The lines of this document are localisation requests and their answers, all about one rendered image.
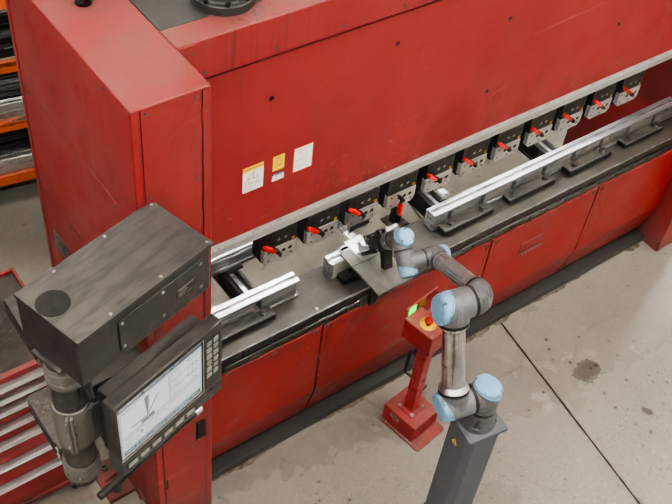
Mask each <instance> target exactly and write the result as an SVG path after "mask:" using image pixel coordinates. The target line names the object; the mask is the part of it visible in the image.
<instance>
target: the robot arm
mask: <svg viewBox="0 0 672 504"><path fill-rule="evenodd" d="M365 238H366V239H365ZM414 238H415V236H414V233H413V231H412V230H411V229H410V228H407V227H402V228H397V229H395V230H391V231H387V229H386V228H384V229H378V230H375V232H373V233H371V234H368V235H365V236H363V239H364V241H365V244H366V245H362V243H361V242H358V243H357V245H358V250H359V252H358V253H357V254H358V255H360V256H365V255H369V254H374V253H377V252H380V258H381V268H382V269H384V270H387V269H389V268H391V267H392V266H393V262H392V250H393V252H394V256H395V260H396V264H397V269H398V272H399V275H400V277H401V278H406V277H411V276H415V275H417V274H418V270H419V269H423V268H426V267H431V266H433V267H434V268H435V269H437V270H438V271H439V272H440V273H441V274H442V275H444V276H445V277H446V278H447V279H448V280H450V281H451V282H452V283H453V284H454V285H456V286H457V287H458V288H455V289H451V290H445V291H443V292H440V293H437V294H436V295H435V296H434V297H433V299H432V302H431V313H432V318H433V320H434V322H435V323H436V324H437V325H438V327H439V328H440V329H441V330H442V382H440V383H439V385H438V393H437V392H436V393H434V394H433V395H432V402H433V406H434V408H435V411H436V413H437V414H438V416H439V417H440V419H441V420H443V421H444V422H450V421H455V420H457V419H459V422H460V424H461V425H462V427H463V428H464V429H466V430H467V431H468V432H470V433H473V434H477V435H484V434H488V433H490V432H491V431H492V430H493V429H494V428H495V426H496V423H497V412H496V410H497V407H498V405H499V402H500V399H501V398H502V393H503V387H502V384H501V382H500V381H499V380H498V379H497V378H496V377H494V376H491V375H490V374H479V375H478V376H476V377H475V378H474V380H473V382H471V383H467V382H465V344H466V329H468V328H469V326H470V318H472V317H476V316H479V315H482V314H484V313H485V312H486V311H487V310H488V309H489V308H490V306H491V304H492V301H493V290H492V288H491V286H490V284H489V283H488V282H487V281H486V280H485V279H483V278H482V277H480V276H475V275H474V274H473V273H471V272H470V271H469V270H468V269H466V268H465V267H464V266H463V265H461V264H460V263H459V262H457V261H456V260H455V259H454V258H452V257H451V252H450V249H449V248H448V246H447V245H445V244H442V245H435V246H432V247H428V248H424V249H420V250H416V251H413V248H412V243H413V242H414ZM368 239H369V240H368ZM367 245H368V246H367Z"/></svg>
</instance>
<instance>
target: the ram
mask: <svg viewBox="0 0 672 504"><path fill-rule="evenodd" d="M669 50H672V0H435V1H432V2H430V3H427V4H426V3H425V4H424V5H421V6H418V7H415V8H412V9H409V10H406V11H403V12H400V13H397V14H394V15H391V16H388V17H385V18H382V19H379V20H376V21H373V22H370V23H367V24H364V25H361V26H358V27H355V28H352V29H349V30H346V31H343V32H340V33H338V34H335V35H332V36H329V37H326V38H323V39H320V40H317V41H314V42H311V43H308V44H305V45H302V46H299V47H296V48H293V49H290V50H287V51H284V52H281V53H278V54H275V55H272V56H269V57H266V58H263V59H260V60H257V61H254V62H251V63H248V64H246V65H243V66H240V67H237V68H234V69H231V70H228V71H225V72H222V73H219V74H216V75H213V76H210V77H207V78H205V79H206V80H207V81H208V82H209V83H210V85H211V241H212V242H213V245H212V246H211V247H214V246H216V245H218V244H221V243H223V242H225V241H228V240H230V239H232V238H235V237H237V236H239V235H242V234H244V233H246V232H249V231H251V230H253V229H256V228H258V227H260V226H263V225H265V224H267V223H270V222H272V221H274V220H276V219H279V218H281V217H283V216H286V215H288V214H290V213H293V212H295V211H297V210H300V209H302V208H304V207H307V206H309V205H311V204H314V203H316V202H318V201H321V200H323V199H325V198H328V197H330V196H332V195H335V194H337V193H339V192H342V191H344V190H346V189H349V188H351V187H353V186H356V185H358V184H360V183H363V182H365V181H367V180H369V179H372V178H374V177H376V176H379V175H381V174H383V173H386V172H388V171H390V170H393V169H395V168H397V167H400V166H402V165H404V164H407V163H409V162H411V161H414V160H416V159H418V158H421V157H423V156H425V155H428V154H430V153H432V152H435V151H437V150H439V149H442V148H444V147H446V146H449V145H451V144H453V143H456V142H458V141H460V140H462V139H465V138H467V137H469V136H472V135H474V134H476V133H479V132H481V131H483V130H486V129H488V128H490V127H493V126H495V125H497V124H500V123H502V122H504V121H507V120H509V119H511V118H514V117H516V116H518V115H521V114H523V113H525V112H528V111H530V110H532V109H535V108H537V107H539V106H542V105H544V104H546V103H549V102H551V101H553V100H555V99H558V98H560V97H562V96H565V95H567V94H569V93H572V92H574V91H576V90H579V89H581V88H583V87H586V86H588V85H590V84H593V83H595V82H597V81H600V80H602V79H604V78H607V77H609V76H611V75H614V74H616V73H618V72H621V71H623V70H625V69H628V68H630V67H632V66H635V65H637V64H639V63H642V62H644V61H646V60H648V59H651V58H653V57H655V56H658V55H660V54H662V53H665V52H667V51H669ZM671 58H672V54H671V55H669V56H666V57H664V58H662V59H659V60H657V61H655V62H652V63H650V64H648V65H646V66H643V67H641V68H639V69H636V70H634V71H632V72H629V73H627V74H625V75H622V76H620V77H618V78H616V79H613V80H611V81H609V82H606V83H604V84H602V85H599V86H597V87H595V88H592V89H590V90H588V91H586V92H583V93H581V94H579V95H576V96H574V97H572V98H569V99H567V100H565V101H562V102H560V103H558V104H556V105H553V106H551V107H549V108H546V109H544V110H542V111H539V112H537V113H535V114H532V115H530V116H528V117H526V118H523V119H521V120H519V121H516V122H514V123H512V124H509V125H507V126H505V127H502V128H500V129H498V130H496V131H493V132H491V133H489V134H486V135H484V136H482V137H479V138H477V139H475V140H472V141H470V142H468V143H466V144H463V145H461V146H459V147H456V148H454V149H452V150H449V151H447V152H445V153H442V154H440V155H438V156H436V157H433V158H431V159H429V160H426V161H424V162H422V163H419V164H417V165H415V166H412V167H410V168H408V169H406V170H403V171H401V172H399V173H396V174H394V175H392V176H389V177H387V178H385V179H383V180H380V181H378V182H376V183H373V184H371V185H369V186H366V187H364V188H362V189H359V190H357V191H355V192H353V193H350V194H348V195H346V196H343V197H341V198H339V199H336V200H334V201H332V202H329V203H327V204H325V205H323V206H320V207H318V208H316V209H313V210H311V211H309V212H306V213H304V214H302V215H299V216H297V217H295V218H293V219H290V220H288V221H286V222H283V223H281V224H279V225H276V226H274V227H272V228H269V229H267V230H265V231H263V232H260V233H258V234H256V235H253V236H251V237H249V238H246V239H244V240H242V241H239V242H237V243H235V244H233V245H230V246H228V247H226V248H223V249H221V250H219V251H216V252H214V253H212V254H211V259H213V258H215V257H217V256H219V255H222V254H224V253H226V252H229V251H231V250H233V249H235V248H238V247H240V246H242V245H245V244H247V243H249V242H252V241H254V240H256V239H258V238H261V237H263V236H265V235H268V234H270V233H272V232H274V231H277V230H279V229H281V228H284V227H286V226H288V225H290V224H293V223H295V222H297V221H300V220H302V219H304V218H307V217H309V216H311V215H313V214H316V213H318V212H320V211H323V210H325V209H327V208H329V207H332V206H334V205H336V204H339V203H341V202H343V201H345V200H348V199H350V198H352V197H355V196H357V195H359V194H362V193H364V192H366V191H368V190H371V189H373V188H375V187H378V186H380V185H382V184H384V183H387V182H389V181H391V180H394V179H396V178H398V177H400V176H403V175H405V174H407V173H410V172H412V171H414V170H417V169H419V168H421V167H423V166H426V165H428V164H430V163H433V162H435V161H437V160H439V159H442V158H444V157H446V156H449V155H451V154H453V153H455V152H458V151H460V150H462V149H465V148H467V147H469V146H472V145H474V144H476V143H478V142H481V141H483V140H485V139H488V138H490V137H492V136H494V135H497V134H499V133H501V132H504V131H506V130H508V129H510V128H513V127H515V126H517V125H520V124H522V123H524V122H527V121H529V120H531V119H533V118H536V117H538V116H540V115H543V114H545V113H547V112H549V111H552V110H554V109H556V108H559V107H561V106H563V105H565V104H568V103H570V102H572V101H575V100H577V99H579V98H582V97H584V96H586V95H588V94H591V93H593V92H595V91H598V90H600V89H602V88H604V87H607V86H609V85H611V84H614V83H616V82H618V81H620V80H623V79H625V78H627V77H630V76H632V75H634V74H637V73H639V72H641V71H643V70H646V69H648V68H650V67H653V66H655V65H657V64H659V63H662V62H664V61H666V60H669V59H671ZM311 142H314V147H313V157H312V166H309V167H307V168H304V169H302V170H300V171H297V172H295V173H292V170H293V157H294V149H296V148H299V147H301V146H304V145H306V144H309V143H311ZM283 153H285V163H284V168H282V169H279V170H277V171H274V172H272V169H273V157H276V156H278V155H281V154H283ZM263 161H264V172H263V186H261V187H259V188H256V189H254V190H252V191H249V192H247V193H244V194H242V186H243V169H246V168H248V167H251V166H253V165H256V164H258V163H261V162H263ZM283 170H284V177H283V178H281V179H278V180H276V181H273V182H272V175H273V174H276V173H278V172H281V171H283Z"/></svg>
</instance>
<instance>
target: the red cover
mask: <svg viewBox="0 0 672 504"><path fill-rule="evenodd" d="M432 1H435V0H261V1H258V2H255V4H254V6H253V7H252V8H251V9H250V10H249V11H247V12H246V13H243V14H241V15H237V16H230V17H221V16H214V15H212V16H209V17H206V18H202V19H199V20H196V21H192V22H189V23H186V24H183V25H179V26H176V27H173V28H169V29H166V30H163V31H161V32H160V33H161V34H162V35H163V36H164V37H165V38H166V39H167V40H168V41H169V42H170V43H171V44H172V45H173V46H174V47H175V48H176V50H177V51H178V52H179V53H180V54H181V55H182V56H183V57H184V58H185V59H186V60H187V61H188V62H189V63H190V64H191V65H192V66H193V67H194V68H195V69H196V70H197V71H198V72H199V73H200V74H201V75H202V76H203V77H204V78H207V77H210V76H213V75H216V74H219V73H222V72H225V71H228V70H231V69H234V68H237V67H240V66H243V65H246V64H248V63H251V62H254V61H257V60H260V59H263V58H266V57H269V56H272V55H275V54H278V53H281V52H284V51H287V50H290V49H293V48H296V47H299V46H302V45H305V44H308V43H311V42H314V41H317V40H320V39H323V38H326V37H329V36H332V35H335V34H338V33H340V32H343V31H346V30H349V29H352V28H355V27H358V26H361V25H364V24H367V23H370V22H373V21H376V20H379V19H382V18H385V17H388V16H391V15H394V14H397V13H400V12H403V11H406V10H409V9H412V8H415V7H418V6H421V5H424V4H425V3H426V4H427V3H430V2H432Z"/></svg>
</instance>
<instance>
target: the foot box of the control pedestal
mask: <svg viewBox="0 0 672 504"><path fill-rule="evenodd" d="M408 386H409V385H408ZM408 386H406V387H405V388H404V389H403V390H402V391H400V392H399V393H398V394H397V395H395V396H394V397H393V398H392V399H390V400H389V401H388V402H387V403H385V405H384V409H383V414H382V417H381V418H380V420H381V421H382V422H383V423H384V424H385V425H386V426H388V427H389V428H390V429H391V430H392V431H393V432H394V433H395V434H397V435H398V436H399V437H400V438H401V439H402V440H403V441H405V442H406V443H407V444H408V445H409V446H410V447H411V448H412V449H414V450H415V451H416V452H419V451H420V450H421V449H422V448H424V447H425V446H426V445H427V444H428V443H429V442H431V441H432V440H433V439H434V438H435V437H436V436H438V435H439V434H440V433H441V432H442V431H443V430H444V427H443V426H442V425H441V424H440V423H438V422H437V421H436V418H437V415H438V414H437V413H436V411H435V408H434V406H433V405H432V404H431V403H430V402H429V401H428V400H426V399H425V398H424V397H423V396H421V400H420V402H421V403H422V404H423V405H425V406H426V407H425V408H424V409H422V410H421V411H420V412H419V413H418V414H416V415H415V416H414V417H413V418H411V417H410V416H409V415H407V414H406V413H405V412H404V411H403V410H402V409H400V408H399V407H398V406H397V404H398V403H400V402H401V401H402V400H403V399H405V398H406V394H407V390H408Z"/></svg>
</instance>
